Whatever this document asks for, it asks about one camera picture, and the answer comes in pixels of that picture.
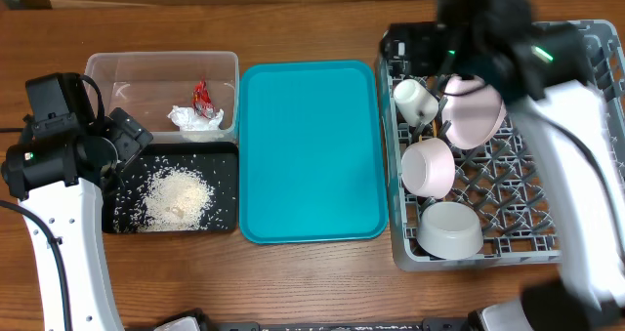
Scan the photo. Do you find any white cup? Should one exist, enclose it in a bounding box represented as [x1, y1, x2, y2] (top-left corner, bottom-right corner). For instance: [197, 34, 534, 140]
[393, 79, 438, 127]

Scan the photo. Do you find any white napkin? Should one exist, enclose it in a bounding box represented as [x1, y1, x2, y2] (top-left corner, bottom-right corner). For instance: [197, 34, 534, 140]
[167, 105, 224, 131]

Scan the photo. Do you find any pile of rice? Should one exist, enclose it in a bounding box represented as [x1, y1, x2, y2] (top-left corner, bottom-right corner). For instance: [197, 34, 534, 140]
[114, 153, 238, 233]

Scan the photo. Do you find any white round plate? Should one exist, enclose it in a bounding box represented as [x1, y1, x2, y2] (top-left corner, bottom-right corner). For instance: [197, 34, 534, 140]
[441, 75, 507, 150]

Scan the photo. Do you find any red snack wrapper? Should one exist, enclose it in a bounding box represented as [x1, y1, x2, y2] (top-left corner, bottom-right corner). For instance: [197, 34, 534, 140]
[192, 79, 215, 119]

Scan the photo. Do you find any pink shallow bowl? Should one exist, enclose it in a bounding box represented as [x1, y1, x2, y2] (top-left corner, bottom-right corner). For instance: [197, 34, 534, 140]
[401, 139, 455, 199]

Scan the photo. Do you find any grey bowl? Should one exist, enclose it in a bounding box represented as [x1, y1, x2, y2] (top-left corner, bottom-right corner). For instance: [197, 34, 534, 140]
[417, 202, 483, 260]

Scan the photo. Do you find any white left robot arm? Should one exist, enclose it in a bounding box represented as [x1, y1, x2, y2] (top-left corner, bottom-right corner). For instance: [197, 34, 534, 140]
[1, 108, 152, 330]

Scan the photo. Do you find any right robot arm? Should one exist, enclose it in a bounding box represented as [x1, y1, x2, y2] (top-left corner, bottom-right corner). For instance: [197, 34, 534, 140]
[377, 20, 624, 330]

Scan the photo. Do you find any grey dishwasher rack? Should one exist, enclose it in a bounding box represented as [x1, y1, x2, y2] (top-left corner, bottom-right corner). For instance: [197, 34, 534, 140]
[375, 20, 625, 272]

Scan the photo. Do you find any clear plastic storage bin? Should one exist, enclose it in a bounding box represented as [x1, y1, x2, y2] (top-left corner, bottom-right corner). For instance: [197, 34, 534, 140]
[85, 51, 239, 144]

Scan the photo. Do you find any black rectangular tray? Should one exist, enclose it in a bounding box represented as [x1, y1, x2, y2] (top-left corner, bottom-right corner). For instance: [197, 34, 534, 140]
[101, 142, 240, 234]

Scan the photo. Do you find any teal serving tray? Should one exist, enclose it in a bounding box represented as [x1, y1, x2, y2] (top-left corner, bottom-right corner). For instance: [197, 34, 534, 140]
[238, 60, 389, 244]

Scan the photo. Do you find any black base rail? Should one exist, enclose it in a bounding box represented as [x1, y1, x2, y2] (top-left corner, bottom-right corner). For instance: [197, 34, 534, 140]
[127, 309, 478, 331]

